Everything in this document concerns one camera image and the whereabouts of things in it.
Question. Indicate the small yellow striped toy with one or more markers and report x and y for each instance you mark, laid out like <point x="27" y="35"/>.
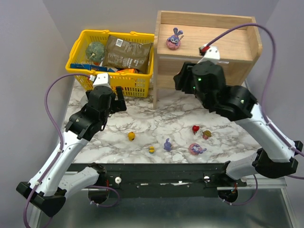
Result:
<point x="151" y="149"/>

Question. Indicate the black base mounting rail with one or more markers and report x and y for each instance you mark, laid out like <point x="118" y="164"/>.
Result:
<point x="164" y="180"/>

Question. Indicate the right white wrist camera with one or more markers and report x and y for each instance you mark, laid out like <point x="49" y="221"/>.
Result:
<point x="209" y="53"/>

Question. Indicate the yellow duck toy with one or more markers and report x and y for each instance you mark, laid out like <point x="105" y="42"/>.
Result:
<point x="131" y="136"/>

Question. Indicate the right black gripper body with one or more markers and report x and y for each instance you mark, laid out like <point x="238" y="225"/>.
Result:
<point x="184" y="77"/>

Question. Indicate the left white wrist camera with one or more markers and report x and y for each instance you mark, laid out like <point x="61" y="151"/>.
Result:
<point x="102" y="79"/>

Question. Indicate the green toy pumpkin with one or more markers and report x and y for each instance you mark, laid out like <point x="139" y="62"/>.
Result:
<point x="95" y="52"/>

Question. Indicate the brown snack bag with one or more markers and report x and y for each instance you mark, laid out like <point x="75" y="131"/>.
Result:
<point x="124" y="54"/>

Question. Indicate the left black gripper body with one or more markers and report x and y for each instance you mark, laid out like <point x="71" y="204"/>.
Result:
<point x="116" y="104"/>

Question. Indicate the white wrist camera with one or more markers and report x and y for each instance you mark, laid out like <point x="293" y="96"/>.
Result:
<point x="102" y="79"/>
<point x="209" y="53"/>

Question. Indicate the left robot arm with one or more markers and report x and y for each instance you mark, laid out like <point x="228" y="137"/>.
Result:
<point x="48" y="189"/>

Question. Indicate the olive cupcake bear toy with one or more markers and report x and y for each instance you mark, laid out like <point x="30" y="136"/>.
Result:
<point x="206" y="134"/>

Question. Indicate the grey cup with print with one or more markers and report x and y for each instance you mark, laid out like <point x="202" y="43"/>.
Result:
<point x="83" y="100"/>

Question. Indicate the wooden two-tier shelf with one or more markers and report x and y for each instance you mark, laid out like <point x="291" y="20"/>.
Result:
<point x="239" y="50"/>

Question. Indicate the purple bunny with strawberry cake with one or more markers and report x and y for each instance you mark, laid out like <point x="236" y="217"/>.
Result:
<point x="167" y="145"/>

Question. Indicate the blue box in basket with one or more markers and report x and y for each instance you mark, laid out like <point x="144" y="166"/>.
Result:
<point x="88" y="67"/>

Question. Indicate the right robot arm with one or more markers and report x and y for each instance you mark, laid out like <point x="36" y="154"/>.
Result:
<point x="276" y="157"/>

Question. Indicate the yellow plastic shopping basket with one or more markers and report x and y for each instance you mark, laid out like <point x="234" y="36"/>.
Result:
<point x="78" y="55"/>

